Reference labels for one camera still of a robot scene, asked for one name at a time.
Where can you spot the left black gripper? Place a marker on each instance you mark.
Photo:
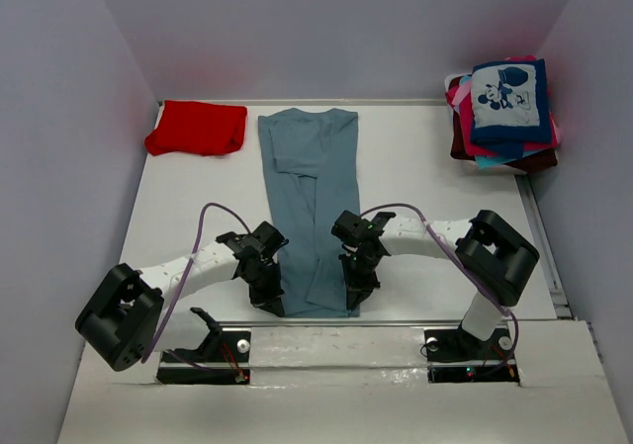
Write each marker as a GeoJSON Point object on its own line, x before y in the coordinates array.
{"type": "Point", "coordinates": [269, 300]}

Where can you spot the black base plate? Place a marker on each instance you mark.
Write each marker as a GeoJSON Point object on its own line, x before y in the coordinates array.
{"type": "Point", "coordinates": [221, 358]}
{"type": "Point", "coordinates": [455, 359]}

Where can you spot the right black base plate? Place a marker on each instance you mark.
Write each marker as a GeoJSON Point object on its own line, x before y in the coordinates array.
{"type": "Point", "coordinates": [455, 359]}

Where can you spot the navy cartoon mouse t-shirt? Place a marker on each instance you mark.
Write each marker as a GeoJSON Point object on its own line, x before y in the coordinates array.
{"type": "Point", "coordinates": [510, 106]}

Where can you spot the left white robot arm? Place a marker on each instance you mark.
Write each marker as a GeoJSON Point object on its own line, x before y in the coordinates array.
{"type": "Point", "coordinates": [126, 316]}

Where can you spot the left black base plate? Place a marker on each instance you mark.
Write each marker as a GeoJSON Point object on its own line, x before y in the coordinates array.
{"type": "Point", "coordinates": [221, 358]}

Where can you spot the folded red t-shirt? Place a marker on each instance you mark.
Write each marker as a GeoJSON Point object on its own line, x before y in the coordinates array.
{"type": "Point", "coordinates": [198, 128]}

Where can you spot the dark maroon folded t-shirt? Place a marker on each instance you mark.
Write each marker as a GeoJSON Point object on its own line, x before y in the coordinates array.
{"type": "Point", "coordinates": [533, 163]}

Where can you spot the grey-blue t-shirt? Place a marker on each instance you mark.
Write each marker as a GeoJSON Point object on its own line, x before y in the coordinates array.
{"type": "Point", "coordinates": [310, 171]}

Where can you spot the teal folded t-shirt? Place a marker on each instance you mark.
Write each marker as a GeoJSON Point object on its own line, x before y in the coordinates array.
{"type": "Point", "coordinates": [489, 161]}

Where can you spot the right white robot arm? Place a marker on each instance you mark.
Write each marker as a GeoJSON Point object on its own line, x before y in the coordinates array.
{"type": "Point", "coordinates": [486, 249]}

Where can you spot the pink folded t-shirt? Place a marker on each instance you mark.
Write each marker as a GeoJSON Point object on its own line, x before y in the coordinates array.
{"type": "Point", "coordinates": [458, 96]}

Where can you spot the white foam front board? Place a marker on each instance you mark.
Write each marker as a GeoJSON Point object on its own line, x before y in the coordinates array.
{"type": "Point", "coordinates": [356, 385]}

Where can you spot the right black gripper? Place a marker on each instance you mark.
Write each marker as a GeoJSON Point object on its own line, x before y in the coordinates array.
{"type": "Point", "coordinates": [358, 289]}

